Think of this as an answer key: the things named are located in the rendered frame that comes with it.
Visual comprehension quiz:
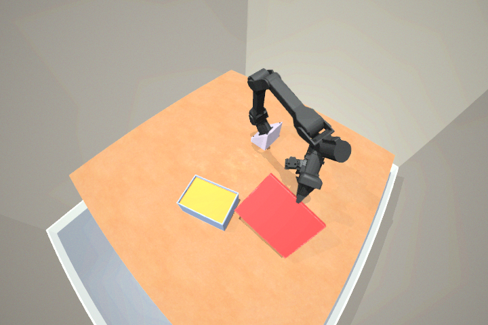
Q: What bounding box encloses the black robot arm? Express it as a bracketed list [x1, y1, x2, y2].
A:
[247, 68, 352, 172]

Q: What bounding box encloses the red rectangular lid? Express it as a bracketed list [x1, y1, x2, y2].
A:
[235, 173, 326, 259]

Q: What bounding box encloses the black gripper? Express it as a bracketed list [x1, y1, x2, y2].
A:
[296, 152, 325, 203]

